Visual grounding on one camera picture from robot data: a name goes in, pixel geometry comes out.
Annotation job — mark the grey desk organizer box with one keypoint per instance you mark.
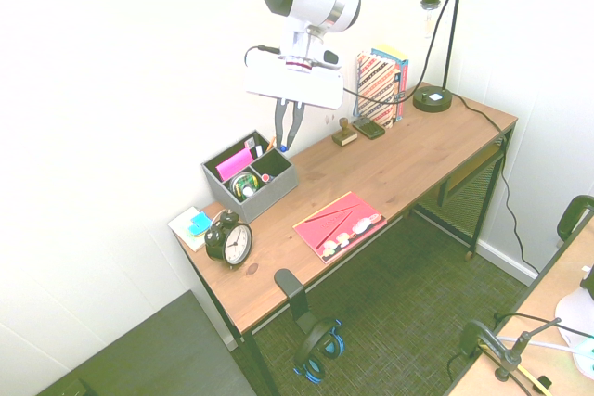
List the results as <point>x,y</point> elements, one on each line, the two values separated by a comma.
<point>269,192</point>

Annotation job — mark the black c-clamp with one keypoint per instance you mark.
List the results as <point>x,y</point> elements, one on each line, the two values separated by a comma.
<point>571,213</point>
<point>471,333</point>

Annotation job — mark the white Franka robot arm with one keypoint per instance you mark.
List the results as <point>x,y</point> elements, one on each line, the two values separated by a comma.
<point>315,2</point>

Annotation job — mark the grey metal mount clamp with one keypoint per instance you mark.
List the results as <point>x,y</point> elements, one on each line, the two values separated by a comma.
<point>510,356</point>

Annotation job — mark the green tape roll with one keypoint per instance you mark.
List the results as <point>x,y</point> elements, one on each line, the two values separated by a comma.
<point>241,181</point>

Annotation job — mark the pink sticky note pad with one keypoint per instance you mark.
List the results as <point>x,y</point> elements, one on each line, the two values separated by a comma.
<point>234,164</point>

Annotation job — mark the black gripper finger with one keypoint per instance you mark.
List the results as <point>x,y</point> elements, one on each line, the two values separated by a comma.
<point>297,122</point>
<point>280,120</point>

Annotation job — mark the pink thin book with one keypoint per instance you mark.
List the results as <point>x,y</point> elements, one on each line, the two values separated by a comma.
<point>334,224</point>

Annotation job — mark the black twin-bell alarm clock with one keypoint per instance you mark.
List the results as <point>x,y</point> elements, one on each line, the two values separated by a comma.
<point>236,243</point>

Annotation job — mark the dark orange spine book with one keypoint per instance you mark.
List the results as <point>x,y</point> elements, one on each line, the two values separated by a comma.
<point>397,90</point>

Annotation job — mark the cyan sticky notes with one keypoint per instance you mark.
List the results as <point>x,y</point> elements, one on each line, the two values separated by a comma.
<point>199,221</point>

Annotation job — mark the white marker blue cap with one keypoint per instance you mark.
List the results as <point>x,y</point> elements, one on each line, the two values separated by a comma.
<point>283,148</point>

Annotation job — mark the blue red spine book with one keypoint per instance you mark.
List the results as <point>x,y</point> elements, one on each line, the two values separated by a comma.
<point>404,85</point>

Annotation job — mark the white notepad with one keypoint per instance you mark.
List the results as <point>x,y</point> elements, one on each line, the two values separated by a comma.
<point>181,226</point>

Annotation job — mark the black desk lamp glass bulb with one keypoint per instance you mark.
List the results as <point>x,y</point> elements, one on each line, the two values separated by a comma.
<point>432,99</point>

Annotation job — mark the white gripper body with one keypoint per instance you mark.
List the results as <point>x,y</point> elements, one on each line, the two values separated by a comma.
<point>297,85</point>

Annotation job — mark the black blue headphones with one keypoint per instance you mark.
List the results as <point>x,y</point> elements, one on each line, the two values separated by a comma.
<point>331,346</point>

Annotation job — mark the orange pencil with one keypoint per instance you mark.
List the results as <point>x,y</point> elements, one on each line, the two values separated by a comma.
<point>270,143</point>

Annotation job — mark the striped cover book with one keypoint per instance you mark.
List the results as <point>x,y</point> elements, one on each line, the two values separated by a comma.
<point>376,90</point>

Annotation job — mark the black metal desk frame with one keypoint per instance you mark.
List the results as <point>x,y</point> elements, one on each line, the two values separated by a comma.
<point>464,201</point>

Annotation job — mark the black headphone hook clamp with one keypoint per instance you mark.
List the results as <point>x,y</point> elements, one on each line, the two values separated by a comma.
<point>290,282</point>

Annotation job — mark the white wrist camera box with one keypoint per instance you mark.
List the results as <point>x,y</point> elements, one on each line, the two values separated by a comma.
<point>328,57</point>

